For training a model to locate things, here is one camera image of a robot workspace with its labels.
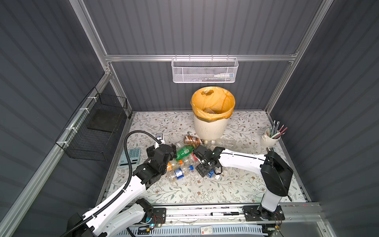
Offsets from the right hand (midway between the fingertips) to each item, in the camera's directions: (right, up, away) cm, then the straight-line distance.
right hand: (205, 168), depth 87 cm
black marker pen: (+9, -19, -13) cm, 25 cm away
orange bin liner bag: (+6, +41, +18) cm, 45 cm away
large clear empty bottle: (+14, +13, +16) cm, 25 cm away
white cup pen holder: (+41, +15, +7) cm, 44 cm away
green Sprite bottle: (-13, +9, +4) cm, 16 cm away
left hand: (-23, +15, -10) cm, 29 cm away
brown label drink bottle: (-7, +15, +12) cm, 21 cm away
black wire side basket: (-57, +21, -16) cm, 63 cm away
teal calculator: (-45, +6, +7) cm, 46 cm away
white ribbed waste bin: (+4, +22, +6) cm, 23 cm away
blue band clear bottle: (-19, -3, -3) cm, 19 cm away
